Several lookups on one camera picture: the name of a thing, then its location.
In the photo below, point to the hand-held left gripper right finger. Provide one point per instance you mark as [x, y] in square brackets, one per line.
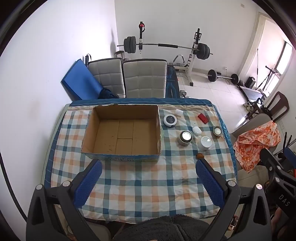
[210, 183]

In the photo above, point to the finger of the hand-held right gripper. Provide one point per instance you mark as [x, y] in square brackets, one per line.
[271, 161]

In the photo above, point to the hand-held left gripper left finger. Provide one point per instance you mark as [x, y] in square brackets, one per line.
[89, 183]

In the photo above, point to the cardboard box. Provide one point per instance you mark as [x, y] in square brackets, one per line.
[124, 132]

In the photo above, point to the red rectangular box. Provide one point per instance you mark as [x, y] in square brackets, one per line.
[203, 118]

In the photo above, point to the small white container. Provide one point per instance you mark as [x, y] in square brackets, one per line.
[178, 112]

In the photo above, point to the orange patterned cloth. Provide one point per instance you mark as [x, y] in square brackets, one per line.
[256, 141]

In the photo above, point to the small brown item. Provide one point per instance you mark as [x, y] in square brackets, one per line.
[200, 156]

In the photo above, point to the white cylindrical device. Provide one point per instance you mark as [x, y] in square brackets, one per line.
[204, 143]

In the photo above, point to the beige chair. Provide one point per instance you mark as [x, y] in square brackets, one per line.
[254, 122]

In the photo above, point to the plaid tablecloth with blue border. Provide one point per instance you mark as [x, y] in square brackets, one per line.
[138, 185]

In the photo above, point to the silver cylindrical tin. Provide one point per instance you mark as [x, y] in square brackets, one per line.
[185, 139]

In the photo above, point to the white egg-shaped item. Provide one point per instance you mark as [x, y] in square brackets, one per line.
[197, 131]

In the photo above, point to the dark wooden chair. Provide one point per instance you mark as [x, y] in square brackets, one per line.
[281, 104]

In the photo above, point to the pair of light shoes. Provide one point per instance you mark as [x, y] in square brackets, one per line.
[247, 105]

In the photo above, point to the black treadmill deck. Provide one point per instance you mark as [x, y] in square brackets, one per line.
[252, 92]

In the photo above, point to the round white device black face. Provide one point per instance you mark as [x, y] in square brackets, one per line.
[170, 120]

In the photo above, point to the small black speaker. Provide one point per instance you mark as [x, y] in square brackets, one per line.
[250, 82]

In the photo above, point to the dark blue cloth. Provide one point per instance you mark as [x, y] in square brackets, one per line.
[108, 93]

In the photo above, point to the blue exercise mat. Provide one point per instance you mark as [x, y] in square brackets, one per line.
[81, 81]

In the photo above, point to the window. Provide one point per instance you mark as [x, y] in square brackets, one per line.
[285, 58]

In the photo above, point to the short barbell with black plates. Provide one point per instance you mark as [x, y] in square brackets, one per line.
[212, 75]

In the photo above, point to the black and blue floor mat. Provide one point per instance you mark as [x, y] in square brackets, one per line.
[172, 81]

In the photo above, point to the narrow grey quilted chair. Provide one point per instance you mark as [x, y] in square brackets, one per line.
[106, 74]

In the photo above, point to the white squat rack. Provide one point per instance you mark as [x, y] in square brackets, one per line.
[192, 67]

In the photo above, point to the wide grey quilted chair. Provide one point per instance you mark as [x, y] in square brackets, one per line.
[145, 78]

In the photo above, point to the grey curved exercise bars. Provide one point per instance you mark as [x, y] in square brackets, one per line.
[179, 59]

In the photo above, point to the long barbell with black plates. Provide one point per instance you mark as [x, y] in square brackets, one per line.
[129, 45]

